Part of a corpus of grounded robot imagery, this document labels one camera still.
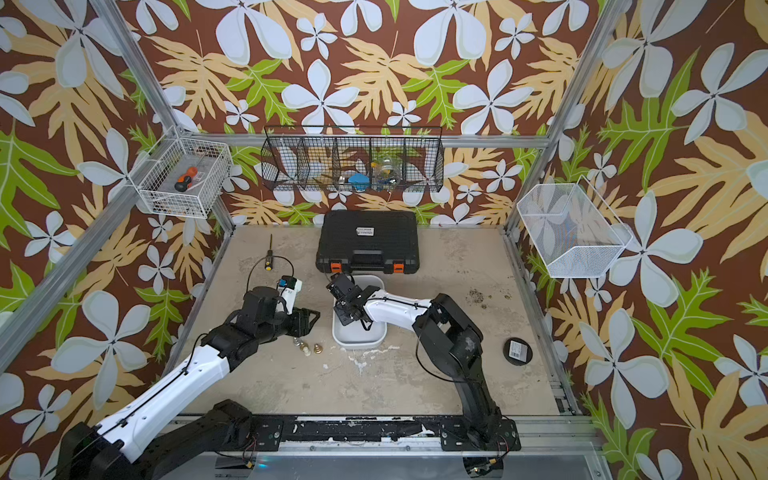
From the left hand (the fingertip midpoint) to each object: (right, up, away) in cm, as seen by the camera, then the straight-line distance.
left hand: (314, 309), depth 81 cm
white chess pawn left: (-3, -14, +6) cm, 15 cm away
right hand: (+7, -2, +14) cm, 16 cm away
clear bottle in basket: (+20, +40, +15) cm, 48 cm away
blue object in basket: (+12, +39, +13) cm, 43 cm away
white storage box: (+11, -9, +6) cm, 15 cm away
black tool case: (+13, +20, +29) cm, 38 cm away
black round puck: (+59, -13, +6) cm, 60 cm away
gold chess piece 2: (-4, -11, +6) cm, 14 cm away
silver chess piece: (-7, -11, +8) cm, 15 cm away
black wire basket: (+9, +47, +18) cm, 51 cm away
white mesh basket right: (+71, +21, 0) cm, 74 cm away
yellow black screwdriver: (-23, +14, +28) cm, 39 cm away
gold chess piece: (0, -13, +7) cm, 15 cm away
